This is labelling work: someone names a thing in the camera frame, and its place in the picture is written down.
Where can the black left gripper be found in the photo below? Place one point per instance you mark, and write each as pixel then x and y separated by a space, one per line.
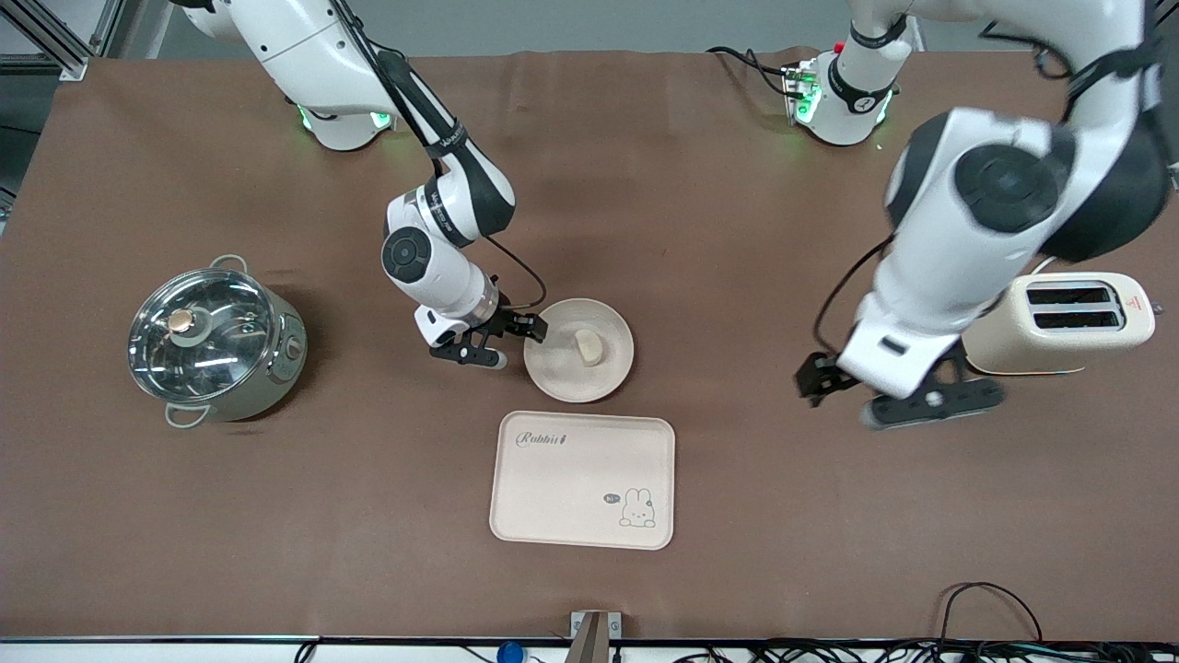
pixel 816 377

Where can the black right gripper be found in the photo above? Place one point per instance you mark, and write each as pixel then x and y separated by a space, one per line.
pixel 506 321

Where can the white half-round bun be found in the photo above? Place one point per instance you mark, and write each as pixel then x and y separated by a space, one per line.
pixel 589 348

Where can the cream round plate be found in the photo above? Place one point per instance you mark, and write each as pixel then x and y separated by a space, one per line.
pixel 571 378

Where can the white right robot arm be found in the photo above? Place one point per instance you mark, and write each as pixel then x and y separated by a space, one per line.
pixel 304 46

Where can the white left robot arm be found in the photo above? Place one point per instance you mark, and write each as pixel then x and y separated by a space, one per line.
pixel 939 267

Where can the cream tray with rabbit print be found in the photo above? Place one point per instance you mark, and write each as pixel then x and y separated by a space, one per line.
pixel 562 497

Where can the white two-slot toaster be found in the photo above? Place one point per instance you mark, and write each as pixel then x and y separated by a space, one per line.
pixel 1004 345

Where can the silver electric cooking pot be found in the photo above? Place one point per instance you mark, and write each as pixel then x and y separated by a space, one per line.
pixel 281 368

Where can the glass pot lid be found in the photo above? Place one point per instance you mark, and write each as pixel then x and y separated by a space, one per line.
pixel 221 359

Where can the small blue round object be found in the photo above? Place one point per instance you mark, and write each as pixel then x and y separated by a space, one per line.
pixel 509 654

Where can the grey metal camera bracket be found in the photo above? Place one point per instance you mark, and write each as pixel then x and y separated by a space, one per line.
pixel 594 635

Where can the aluminium frame profile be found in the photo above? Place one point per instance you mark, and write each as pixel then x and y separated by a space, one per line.
pixel 46 64

